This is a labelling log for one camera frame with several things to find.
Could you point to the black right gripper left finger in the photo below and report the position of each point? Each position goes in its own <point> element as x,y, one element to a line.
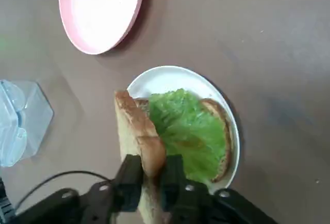
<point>127,180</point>

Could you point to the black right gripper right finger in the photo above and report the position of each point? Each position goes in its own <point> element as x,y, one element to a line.
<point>172,182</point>

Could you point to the brown bread slice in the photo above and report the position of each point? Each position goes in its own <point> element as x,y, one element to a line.
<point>134,131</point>
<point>221,115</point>

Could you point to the green lettuce leaf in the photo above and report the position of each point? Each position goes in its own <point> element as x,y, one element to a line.
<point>185,126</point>

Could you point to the white round plate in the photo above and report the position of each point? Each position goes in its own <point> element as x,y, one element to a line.
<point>167,79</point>

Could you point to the pink round plate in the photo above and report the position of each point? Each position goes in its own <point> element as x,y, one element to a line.
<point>100,12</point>

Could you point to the clear plastic container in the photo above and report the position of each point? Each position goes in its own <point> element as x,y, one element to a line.
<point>28,120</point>

